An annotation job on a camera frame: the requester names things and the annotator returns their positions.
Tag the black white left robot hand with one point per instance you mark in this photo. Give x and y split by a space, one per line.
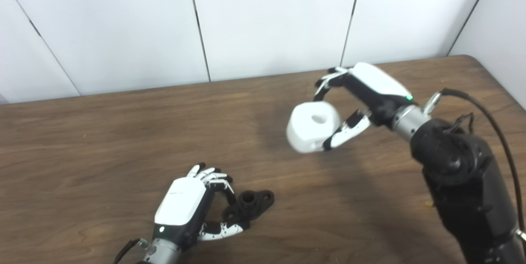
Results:
183 202

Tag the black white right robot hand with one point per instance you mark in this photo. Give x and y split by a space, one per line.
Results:
376 83

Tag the black flanged holder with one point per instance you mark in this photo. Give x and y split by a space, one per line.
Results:
250 204

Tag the round white piece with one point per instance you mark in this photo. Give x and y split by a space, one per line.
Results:
306 132

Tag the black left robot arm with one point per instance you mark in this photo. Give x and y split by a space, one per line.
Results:
162 253

